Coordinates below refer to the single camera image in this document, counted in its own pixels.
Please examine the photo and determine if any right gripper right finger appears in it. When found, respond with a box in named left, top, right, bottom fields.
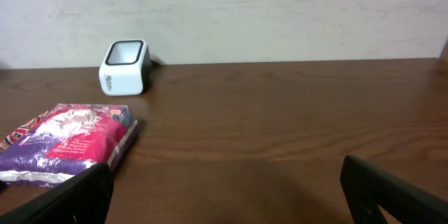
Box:
left=340, top=155, right=447, bottom=224

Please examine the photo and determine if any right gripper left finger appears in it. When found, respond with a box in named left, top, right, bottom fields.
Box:
left=1, top=163, right=113, bottom=224

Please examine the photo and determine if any red purple snack bag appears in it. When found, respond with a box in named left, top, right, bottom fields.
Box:
left=1, top=104, right=139, bottom=187

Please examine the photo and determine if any white barcode scanner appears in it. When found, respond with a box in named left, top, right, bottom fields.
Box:
left=99, top=39, right=152, bottom=96

